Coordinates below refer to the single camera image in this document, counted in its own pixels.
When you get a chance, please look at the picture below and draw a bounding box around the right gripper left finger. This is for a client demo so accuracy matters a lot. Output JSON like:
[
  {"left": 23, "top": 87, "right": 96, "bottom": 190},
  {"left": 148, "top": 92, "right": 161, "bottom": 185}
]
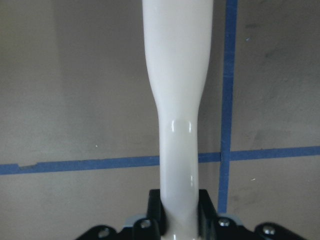
[{"left": 146, "top": 189, "right": 167, "bottom": 235}]

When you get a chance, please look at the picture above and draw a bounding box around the beige hand brush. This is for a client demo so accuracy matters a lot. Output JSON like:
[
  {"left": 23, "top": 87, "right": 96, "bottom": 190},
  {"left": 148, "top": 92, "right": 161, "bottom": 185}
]
[{"left": 142, "top": 0, "right": 214, "bottom": 240}]

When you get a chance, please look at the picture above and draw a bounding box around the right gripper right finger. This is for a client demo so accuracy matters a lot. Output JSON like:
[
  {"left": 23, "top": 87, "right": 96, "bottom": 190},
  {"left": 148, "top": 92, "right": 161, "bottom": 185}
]
[{"left": 198, "top": 189, "right": 218, "bottom": 237}]

